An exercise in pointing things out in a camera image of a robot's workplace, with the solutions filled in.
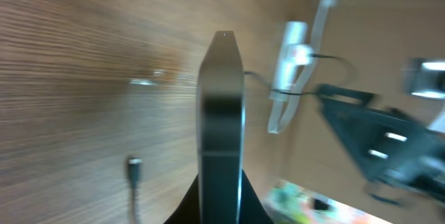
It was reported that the Galaxy smartphone with teal screen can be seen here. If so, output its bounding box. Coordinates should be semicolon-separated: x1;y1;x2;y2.
197;31;245;224

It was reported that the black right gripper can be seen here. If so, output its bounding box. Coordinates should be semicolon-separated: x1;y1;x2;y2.
315;84;444;203

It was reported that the white USB charger adapter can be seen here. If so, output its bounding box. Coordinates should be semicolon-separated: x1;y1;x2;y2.
286;44;314;65

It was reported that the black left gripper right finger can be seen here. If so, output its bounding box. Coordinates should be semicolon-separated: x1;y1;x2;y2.
239;171;274;224

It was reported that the white power strip socket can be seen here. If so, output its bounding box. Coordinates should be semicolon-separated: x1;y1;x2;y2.
269;21;307;102

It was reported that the white power strip cord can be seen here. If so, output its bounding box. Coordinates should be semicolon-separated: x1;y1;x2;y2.
266;0;341;135

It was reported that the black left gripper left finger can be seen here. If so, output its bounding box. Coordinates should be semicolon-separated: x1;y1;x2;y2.
164;176;200;224

